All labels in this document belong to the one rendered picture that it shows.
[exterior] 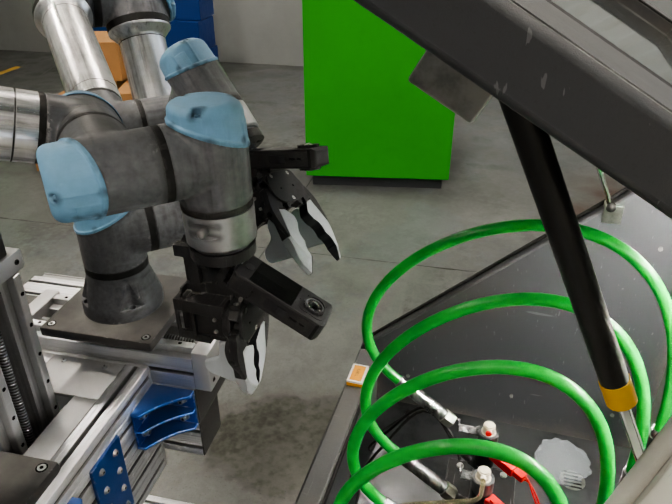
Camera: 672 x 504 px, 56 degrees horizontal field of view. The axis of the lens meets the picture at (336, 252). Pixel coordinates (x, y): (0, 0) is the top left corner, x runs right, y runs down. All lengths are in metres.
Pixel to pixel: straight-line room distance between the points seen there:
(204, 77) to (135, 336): 0.52
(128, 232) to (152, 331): 0.19
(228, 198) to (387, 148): 3.57
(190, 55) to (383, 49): 3.14
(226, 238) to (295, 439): 1.81
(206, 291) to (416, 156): 3.54
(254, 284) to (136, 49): 0.69
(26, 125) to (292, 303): 0.32
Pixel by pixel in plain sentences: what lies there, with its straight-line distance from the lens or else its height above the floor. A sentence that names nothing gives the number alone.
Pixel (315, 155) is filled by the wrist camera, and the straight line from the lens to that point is 0.81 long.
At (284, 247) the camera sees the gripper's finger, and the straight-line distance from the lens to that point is 0.83.
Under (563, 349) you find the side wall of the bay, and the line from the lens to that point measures 1.21.
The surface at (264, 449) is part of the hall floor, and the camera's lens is 2.39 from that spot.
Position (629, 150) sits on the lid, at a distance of 0.31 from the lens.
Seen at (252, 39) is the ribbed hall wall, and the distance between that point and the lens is 7.70.
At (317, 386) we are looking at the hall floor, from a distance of 2.61.
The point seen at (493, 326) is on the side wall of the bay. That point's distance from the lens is 1.19.
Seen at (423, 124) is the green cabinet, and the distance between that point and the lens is 4.12.
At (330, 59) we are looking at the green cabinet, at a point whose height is 0.85.
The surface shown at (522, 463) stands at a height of 1.31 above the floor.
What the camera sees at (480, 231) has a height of 1.40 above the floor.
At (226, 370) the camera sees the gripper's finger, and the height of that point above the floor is 1.24.
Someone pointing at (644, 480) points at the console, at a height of 1.44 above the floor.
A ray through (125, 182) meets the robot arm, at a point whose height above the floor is 1.51.
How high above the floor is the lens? 1.73
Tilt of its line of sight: 30 degrees down
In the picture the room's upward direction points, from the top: straight up
